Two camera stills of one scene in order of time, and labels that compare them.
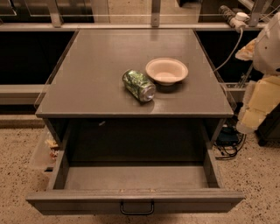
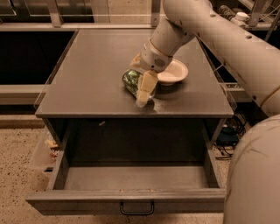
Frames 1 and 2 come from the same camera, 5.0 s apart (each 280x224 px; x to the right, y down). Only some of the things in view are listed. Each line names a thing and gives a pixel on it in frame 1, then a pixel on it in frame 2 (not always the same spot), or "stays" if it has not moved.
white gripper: [268, 51] → [152, 59]
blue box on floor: [228, 136] stays
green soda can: [139, 86] stays
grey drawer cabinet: [135, 96] stays
